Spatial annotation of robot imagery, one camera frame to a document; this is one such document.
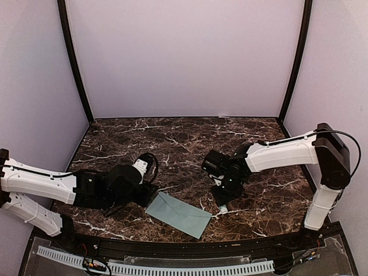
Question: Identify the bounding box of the green white glue stick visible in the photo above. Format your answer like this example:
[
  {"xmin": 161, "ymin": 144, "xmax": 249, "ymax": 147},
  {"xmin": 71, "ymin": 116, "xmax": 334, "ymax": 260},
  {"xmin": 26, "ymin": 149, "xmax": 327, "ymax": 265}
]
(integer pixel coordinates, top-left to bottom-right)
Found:
[{"xmin": 219, "ymin": 205, "xmax": 228, "ymax": 214}]

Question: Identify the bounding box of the black frame post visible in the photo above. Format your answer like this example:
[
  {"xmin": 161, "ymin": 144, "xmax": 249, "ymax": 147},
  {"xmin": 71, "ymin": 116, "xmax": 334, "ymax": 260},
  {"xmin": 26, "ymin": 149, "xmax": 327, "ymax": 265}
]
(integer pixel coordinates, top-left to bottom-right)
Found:
[
  {"xmin": 278, "ymin": 0, "xmax": 313, "ymax": 124},
  {"xmin": 57, "ymin": 0, "xmax": 94, "ymax": 124}
]

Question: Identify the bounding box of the right black frame post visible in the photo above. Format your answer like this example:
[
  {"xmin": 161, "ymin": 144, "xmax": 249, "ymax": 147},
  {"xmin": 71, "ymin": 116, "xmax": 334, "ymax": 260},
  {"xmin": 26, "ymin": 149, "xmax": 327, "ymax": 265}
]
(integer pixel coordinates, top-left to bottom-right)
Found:
[{"xmin": 278, "ymin": 0, "xmax": 313, "ymax": 124}]

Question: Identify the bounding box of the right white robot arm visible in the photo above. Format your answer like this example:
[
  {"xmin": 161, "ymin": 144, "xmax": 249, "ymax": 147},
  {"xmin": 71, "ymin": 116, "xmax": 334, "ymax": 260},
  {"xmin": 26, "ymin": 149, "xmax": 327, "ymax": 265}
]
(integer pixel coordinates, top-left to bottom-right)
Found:
[{"xmin": 201, "ymin": 123, "xmax": 357, "ymax": 250}]

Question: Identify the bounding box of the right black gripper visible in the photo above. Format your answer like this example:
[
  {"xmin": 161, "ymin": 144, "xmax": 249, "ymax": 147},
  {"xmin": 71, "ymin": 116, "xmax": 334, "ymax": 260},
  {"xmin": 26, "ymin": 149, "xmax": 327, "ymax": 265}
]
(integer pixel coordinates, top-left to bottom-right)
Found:
[{"xmin": 210, "ymin": 175, "xmax": 245, "ymax": 206}]

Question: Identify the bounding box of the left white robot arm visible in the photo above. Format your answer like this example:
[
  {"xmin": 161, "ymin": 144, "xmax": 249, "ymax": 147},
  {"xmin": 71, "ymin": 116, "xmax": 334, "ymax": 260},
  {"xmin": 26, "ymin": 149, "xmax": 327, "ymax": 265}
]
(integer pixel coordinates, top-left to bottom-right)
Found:
[{"xmin": 1, "ymin": 149, "xmax": 159, "ymax": 251}]

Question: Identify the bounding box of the grey slotted cable duct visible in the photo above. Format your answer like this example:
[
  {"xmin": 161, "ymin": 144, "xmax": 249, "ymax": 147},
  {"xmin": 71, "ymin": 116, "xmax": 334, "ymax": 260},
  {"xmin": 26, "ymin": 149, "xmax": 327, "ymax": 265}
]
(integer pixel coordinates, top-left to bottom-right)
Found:
[{"xmin": 37, "ymin": 246, "xmax": 274, "ymax": 275}]

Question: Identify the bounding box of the left black frame post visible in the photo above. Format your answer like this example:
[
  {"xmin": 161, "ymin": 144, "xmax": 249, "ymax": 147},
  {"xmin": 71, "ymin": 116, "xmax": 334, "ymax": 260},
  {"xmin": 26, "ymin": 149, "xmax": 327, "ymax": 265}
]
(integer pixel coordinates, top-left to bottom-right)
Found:
[{"xmin": 57, "ymin": 0, "xmax": 94, "ymax": 124}]

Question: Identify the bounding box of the black front table rail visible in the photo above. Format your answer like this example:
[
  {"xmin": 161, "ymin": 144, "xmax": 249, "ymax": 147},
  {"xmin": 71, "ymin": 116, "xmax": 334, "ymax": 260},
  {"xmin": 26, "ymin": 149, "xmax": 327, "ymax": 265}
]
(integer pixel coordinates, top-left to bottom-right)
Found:
[{"xmin": 56, "ymin": 232, "xmax": 318, "ymax": 259}]

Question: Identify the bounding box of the teal green envelope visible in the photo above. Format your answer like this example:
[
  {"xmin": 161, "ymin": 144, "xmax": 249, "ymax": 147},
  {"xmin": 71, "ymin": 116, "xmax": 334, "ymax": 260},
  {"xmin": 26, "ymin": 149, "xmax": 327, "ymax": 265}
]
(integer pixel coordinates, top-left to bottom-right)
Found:
[{"xmin": 145, "ymin": 192, "xmax": 212, "ymax": 239}]

